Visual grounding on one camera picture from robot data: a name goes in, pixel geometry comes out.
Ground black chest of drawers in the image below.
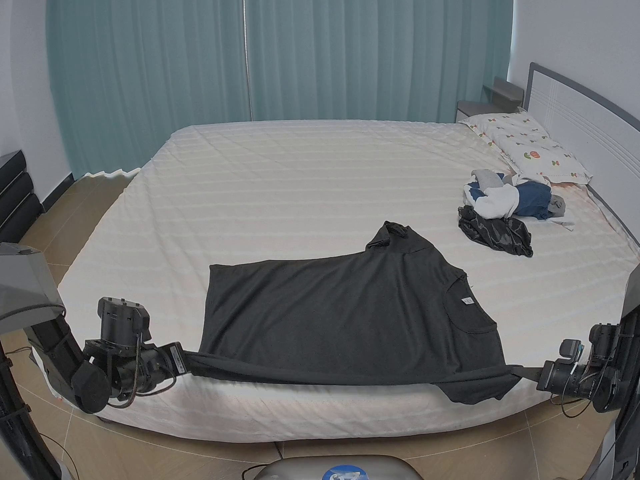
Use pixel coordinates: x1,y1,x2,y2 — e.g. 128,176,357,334
0,150,47,241

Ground bed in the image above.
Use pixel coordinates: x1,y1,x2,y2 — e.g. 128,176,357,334
30,61,640,444

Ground black T-shirt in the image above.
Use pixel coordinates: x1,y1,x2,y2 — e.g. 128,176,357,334
182,220,523,405

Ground pile of clothes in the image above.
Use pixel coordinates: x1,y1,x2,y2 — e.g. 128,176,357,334
457,168,577,258

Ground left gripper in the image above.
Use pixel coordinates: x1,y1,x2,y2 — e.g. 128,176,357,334
159,342,191,378

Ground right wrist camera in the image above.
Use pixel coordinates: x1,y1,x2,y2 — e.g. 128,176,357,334
559,339,585,364

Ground white printed pillow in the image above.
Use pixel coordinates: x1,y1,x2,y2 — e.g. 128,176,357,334
459,110,593,185

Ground grey bedside table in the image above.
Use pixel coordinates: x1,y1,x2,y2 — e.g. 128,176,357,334
456,77,525,124

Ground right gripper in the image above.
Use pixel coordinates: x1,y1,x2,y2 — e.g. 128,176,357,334
537,360,568,394

